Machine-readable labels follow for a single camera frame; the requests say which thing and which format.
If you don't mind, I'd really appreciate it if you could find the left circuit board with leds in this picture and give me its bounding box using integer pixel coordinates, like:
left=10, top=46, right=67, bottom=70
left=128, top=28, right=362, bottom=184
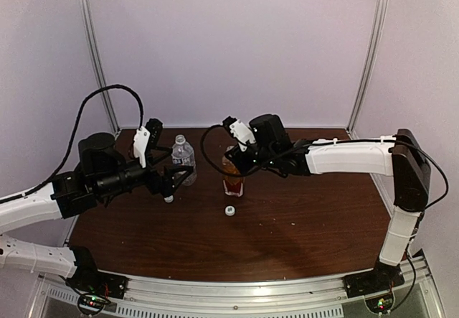
left=77, top=293, right=109, bottom=315

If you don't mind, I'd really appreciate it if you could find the amber tea bottle red label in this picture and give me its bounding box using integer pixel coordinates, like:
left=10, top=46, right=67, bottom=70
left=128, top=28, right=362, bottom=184
left=222, top=155, right=245, bottom=197

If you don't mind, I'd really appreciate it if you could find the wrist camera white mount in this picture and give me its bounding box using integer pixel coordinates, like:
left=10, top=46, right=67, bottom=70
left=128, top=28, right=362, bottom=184
left=222, top=116, right=256, bottom=152
left=133, top=118, right=163, bottom=169

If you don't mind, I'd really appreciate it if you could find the aluminium corner post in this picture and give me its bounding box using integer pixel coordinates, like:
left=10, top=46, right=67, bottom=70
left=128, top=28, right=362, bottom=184
left=79, top=0, right=120, bottom=134
left=346, top=0, right=389, bottom=136

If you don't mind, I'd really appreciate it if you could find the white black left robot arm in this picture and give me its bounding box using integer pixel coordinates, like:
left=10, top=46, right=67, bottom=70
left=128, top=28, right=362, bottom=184
left=1, top=128, right=194, bottom=292

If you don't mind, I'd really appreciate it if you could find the left aluminium corner post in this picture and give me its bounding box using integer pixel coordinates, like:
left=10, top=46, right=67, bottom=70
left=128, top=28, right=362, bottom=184
left=79, top=0, right=120, bottom=134

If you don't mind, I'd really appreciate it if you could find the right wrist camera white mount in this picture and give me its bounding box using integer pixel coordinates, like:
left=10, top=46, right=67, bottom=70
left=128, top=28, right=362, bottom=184
left=222, top=116, right=256, bottom=152

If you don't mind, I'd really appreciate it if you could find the right circuit board with leds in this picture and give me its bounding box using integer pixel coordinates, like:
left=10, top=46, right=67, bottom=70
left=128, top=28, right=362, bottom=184
left=364, top=292, right=395, bottom=315

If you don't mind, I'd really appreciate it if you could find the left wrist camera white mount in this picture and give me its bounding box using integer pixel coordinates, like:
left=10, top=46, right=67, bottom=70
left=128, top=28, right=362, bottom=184
left=133, top=118, right=163, bottom=169

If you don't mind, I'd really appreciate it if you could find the clear plastic water bottle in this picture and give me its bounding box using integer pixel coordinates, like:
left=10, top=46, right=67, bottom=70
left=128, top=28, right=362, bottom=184
left=171, top=134, right=197, bottom=186

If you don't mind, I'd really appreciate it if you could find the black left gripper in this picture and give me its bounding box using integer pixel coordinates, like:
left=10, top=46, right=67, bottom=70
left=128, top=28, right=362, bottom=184
left=93, top=144, right=193, bottom=198

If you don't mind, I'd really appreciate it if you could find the circuit board with leds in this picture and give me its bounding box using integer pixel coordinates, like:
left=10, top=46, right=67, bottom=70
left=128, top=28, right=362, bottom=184
left=77, top=293, right=109, bottom=315
left=364, top=292, right=395, bottom=315

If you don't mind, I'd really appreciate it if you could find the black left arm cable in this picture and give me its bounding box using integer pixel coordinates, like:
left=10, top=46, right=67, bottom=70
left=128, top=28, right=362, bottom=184
left=0, top=83, right=146, bottom=204

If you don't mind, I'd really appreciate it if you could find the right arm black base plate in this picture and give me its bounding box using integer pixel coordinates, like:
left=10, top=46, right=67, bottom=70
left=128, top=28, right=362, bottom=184
left=343, top=268, right=404, bottom=298

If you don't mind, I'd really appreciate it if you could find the right aluminium corner post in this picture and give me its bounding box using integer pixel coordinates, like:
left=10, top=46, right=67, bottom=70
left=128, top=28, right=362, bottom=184
left=346, top=0, right=389, bottom=136

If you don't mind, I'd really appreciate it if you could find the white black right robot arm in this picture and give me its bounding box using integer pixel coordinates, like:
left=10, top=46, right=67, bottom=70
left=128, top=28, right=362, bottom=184
left=222, top=113, right=430, bottom=291

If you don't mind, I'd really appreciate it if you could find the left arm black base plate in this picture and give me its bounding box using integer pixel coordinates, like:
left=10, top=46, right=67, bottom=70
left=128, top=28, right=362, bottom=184
left=65, top=267, right=128, bottom=299

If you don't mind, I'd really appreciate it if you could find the white tea bottle cap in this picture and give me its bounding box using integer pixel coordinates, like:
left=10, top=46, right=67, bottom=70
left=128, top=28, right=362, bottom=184
left=224, top=205, right=236, bottom=216

